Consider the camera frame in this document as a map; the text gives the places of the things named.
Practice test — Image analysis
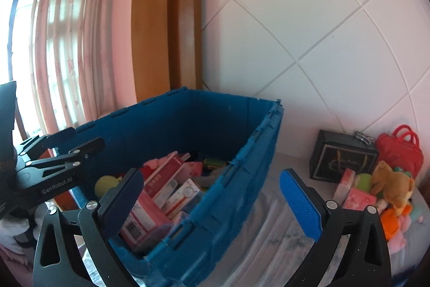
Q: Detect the light blue cushion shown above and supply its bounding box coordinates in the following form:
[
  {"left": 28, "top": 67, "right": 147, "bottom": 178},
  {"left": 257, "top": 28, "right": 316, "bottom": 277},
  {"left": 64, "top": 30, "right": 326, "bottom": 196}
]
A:
[{"left": 391, "top": 193, "right": 427, "bottom": 277}]

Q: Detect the yellow green plush toy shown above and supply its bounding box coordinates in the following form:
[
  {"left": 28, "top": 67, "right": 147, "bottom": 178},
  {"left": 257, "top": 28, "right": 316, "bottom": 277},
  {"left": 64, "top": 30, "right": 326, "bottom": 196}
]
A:
[{"left": 95, "top": 175, "right": 125, "bottom": 198}]

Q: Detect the pink patterned box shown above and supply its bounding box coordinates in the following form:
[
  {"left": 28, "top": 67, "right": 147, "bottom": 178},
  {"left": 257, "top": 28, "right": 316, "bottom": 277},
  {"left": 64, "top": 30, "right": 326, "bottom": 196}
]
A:
[{"left": 343, "top": 188, "right": 377, "bottom": 212}]

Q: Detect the orange plush toy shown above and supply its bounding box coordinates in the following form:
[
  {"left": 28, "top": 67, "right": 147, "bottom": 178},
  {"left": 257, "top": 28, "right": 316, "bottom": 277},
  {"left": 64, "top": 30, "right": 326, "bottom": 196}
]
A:
[{"left": 379, "top": 208, "right": 404, "bottom": 240}]

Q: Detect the window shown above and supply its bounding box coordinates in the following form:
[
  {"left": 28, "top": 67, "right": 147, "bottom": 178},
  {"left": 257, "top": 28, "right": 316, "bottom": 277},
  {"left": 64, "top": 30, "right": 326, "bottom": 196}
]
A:
[{"left": 0, "top": 0, "right": 44, "bottom": 136}]

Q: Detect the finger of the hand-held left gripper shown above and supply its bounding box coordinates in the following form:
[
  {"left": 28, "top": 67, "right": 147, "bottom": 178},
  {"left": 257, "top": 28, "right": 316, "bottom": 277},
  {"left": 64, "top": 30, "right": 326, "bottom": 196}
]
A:
[
  {"left": 15, "top": 127, "right": 77, "bottom": 160},
  {"left": 26, "top": 137, "right": 105, "bottom": 175}
]

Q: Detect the blue plastic crate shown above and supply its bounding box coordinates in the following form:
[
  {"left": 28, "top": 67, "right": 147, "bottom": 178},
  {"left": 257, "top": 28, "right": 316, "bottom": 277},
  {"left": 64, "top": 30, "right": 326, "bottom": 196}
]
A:
[{"left": 55, "top": 87, "right": 283, "bottom": 286}]

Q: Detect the long white red box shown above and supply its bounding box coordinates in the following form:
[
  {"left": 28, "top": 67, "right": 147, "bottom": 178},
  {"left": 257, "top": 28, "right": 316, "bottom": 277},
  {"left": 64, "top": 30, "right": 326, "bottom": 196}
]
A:
[{"left": 144, "top": 153, "right": 187, "bottom": 197}]

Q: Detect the pink barcode box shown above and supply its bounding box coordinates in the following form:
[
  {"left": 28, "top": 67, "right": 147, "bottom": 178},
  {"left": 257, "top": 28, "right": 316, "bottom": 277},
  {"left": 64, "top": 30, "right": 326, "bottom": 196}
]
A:
[{"left": 119, "top": 191, "right": 172, "bottom": 245}]

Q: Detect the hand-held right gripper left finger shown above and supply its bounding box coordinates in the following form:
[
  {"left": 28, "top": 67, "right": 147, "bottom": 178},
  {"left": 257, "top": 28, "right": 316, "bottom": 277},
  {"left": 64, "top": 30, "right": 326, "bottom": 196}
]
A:
[{"left": 33, "top": 168, "right": 145, "bottom": 287}]

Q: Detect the green ball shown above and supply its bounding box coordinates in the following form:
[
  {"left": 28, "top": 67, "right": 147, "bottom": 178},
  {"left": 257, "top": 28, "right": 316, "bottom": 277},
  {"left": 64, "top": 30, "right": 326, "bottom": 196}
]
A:
[{"left": 354, "top": 173, "right": 373, "bottom": 193}]

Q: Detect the green cylindrical can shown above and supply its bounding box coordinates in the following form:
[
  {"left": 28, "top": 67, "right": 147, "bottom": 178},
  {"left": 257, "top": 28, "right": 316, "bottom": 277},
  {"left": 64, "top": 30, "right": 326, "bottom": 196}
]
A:
[{"left": 202, "top": 157, "right": 229, "bottom": 171}]

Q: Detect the wooden door frame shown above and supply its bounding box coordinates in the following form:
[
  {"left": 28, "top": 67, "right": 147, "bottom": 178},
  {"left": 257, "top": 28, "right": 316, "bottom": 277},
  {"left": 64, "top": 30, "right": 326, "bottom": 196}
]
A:
[{"left": 132, "top": 0, "right": 204, "bottom": 104}]

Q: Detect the white red medicine box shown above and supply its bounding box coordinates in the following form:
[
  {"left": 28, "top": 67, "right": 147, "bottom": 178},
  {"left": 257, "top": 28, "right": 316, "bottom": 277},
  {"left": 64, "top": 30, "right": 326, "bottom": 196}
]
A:
[{"left": 158, "top": 179, "right": 206, "bottom": 212}]

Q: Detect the pink sheer curtain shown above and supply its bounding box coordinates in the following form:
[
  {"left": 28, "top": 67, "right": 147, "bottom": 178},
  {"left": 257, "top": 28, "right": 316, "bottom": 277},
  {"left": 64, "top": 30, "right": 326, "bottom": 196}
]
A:
[{"left": 30, "top": 0, "right": 142, "bottom": 136}]

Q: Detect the tall pink white pack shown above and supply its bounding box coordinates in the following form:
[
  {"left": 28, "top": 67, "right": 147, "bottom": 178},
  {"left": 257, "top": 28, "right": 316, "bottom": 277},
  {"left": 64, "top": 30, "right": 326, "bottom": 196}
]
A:
[{"left": 332, "top": 169, "right": 357, "bottom": 207}]

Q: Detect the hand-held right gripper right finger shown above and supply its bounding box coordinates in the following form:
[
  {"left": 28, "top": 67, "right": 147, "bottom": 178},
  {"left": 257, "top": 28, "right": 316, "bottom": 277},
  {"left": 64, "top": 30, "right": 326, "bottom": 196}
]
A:
[{"left": 279, "top": 168, "right": 392, "bottom": 287}]

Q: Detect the black gift box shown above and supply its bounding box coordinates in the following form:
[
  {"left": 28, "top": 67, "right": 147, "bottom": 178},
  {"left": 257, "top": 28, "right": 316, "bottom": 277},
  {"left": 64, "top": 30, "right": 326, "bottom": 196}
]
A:
[{"left": 309, "top": 130, "right": 379, "bottom": 180}]

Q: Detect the brown plush toy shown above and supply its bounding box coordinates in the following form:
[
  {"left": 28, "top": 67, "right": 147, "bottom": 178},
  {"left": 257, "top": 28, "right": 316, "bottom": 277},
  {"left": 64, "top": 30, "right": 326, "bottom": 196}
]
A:
[{"left": 370, "top": 161, "right": 415, "bottom": 210}]

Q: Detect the metal clip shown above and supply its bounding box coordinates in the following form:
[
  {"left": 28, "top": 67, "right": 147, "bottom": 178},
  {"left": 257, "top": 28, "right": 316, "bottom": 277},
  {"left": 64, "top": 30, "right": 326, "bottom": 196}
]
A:
[{"left": 354, "top": 130, "right": 374, "bottom": 144}]

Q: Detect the red toy handbag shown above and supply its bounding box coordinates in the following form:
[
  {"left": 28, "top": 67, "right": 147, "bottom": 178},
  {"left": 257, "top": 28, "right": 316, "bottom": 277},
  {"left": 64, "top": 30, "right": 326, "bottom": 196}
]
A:
[{"left": 375, "top": 125, "right": 424, "bottom": 178}]

